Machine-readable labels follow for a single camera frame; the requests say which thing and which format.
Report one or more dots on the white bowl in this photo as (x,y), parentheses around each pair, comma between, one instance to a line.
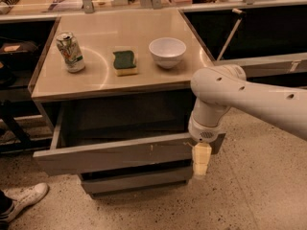
(167,52)

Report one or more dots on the grey bottom drawer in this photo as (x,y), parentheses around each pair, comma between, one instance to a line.
(137,181)

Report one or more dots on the white sneaker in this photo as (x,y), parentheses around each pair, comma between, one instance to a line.
(12,206)

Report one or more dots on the grey metal shelf rail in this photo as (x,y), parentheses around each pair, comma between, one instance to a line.
(270,65)

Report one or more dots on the grey drawer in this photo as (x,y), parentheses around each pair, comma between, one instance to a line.
(85,144)
(137,181)

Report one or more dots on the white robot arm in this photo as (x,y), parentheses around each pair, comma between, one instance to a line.
(219,88)

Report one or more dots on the green yellow sponge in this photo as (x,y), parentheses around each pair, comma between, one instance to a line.
(124,63)

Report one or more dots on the white printed drink can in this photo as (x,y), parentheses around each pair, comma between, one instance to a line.
(69,48)

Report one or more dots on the black coiled item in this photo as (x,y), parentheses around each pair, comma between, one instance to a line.
(6,5)

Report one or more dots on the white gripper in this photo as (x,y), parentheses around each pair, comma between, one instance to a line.
(204,133)

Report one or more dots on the grey top drawer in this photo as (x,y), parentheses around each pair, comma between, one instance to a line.
(85,144)

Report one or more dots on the grey drawer cabinet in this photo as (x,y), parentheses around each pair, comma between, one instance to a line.
(151,95)

